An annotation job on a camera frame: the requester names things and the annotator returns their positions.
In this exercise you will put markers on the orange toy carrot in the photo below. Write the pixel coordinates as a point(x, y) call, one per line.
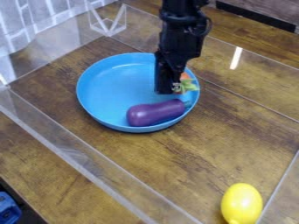
point(184, 85)

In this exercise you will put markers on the blue plastic plate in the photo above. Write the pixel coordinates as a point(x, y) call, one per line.
point(118, 82)

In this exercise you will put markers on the yellow toy lemon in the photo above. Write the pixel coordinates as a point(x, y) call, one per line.
point(241, 204)

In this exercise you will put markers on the purple toy eggplant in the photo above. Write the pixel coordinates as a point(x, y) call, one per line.
point(148, 114)

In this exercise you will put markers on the white checkered curtain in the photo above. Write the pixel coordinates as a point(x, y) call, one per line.
point(26, 17)

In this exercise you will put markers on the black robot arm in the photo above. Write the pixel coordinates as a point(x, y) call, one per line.
point(178, 5)

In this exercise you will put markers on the blue object at corner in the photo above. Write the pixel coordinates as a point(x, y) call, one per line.
point(9, 210)

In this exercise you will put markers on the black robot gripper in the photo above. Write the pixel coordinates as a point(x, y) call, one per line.
point(180, 40)

